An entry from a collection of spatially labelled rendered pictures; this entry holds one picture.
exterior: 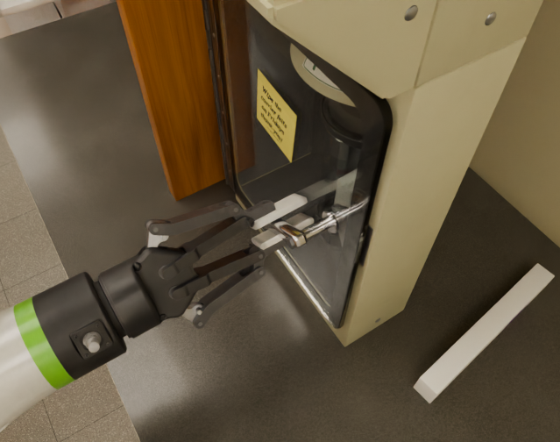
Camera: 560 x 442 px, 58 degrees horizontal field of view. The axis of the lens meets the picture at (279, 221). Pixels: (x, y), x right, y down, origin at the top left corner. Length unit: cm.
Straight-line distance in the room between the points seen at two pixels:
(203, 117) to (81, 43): 55
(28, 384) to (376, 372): 45
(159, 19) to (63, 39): 66
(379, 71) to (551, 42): 54
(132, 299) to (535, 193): 70
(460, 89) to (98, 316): 37
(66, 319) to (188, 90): 39
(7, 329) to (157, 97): 37
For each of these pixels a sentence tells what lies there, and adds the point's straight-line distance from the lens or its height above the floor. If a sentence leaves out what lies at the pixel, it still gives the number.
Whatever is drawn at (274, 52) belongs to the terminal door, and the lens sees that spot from 51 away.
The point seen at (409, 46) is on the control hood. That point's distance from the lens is 34.
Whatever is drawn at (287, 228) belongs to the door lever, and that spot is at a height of 120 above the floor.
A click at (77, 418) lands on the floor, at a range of 181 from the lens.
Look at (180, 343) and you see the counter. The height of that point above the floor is 94.
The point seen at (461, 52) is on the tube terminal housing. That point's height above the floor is 143.
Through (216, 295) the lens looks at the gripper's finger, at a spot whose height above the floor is 114.
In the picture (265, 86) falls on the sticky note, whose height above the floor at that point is 129.
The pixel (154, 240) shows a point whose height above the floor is 121.
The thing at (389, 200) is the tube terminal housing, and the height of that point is 128.
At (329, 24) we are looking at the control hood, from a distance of 28.
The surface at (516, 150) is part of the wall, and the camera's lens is 96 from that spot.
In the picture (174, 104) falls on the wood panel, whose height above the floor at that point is 114.
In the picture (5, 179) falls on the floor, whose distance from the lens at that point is 244.
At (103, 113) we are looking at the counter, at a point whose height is 94.
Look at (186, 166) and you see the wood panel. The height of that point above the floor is 101.
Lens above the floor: 164
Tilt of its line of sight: 55 degrees down
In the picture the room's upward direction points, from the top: straight up
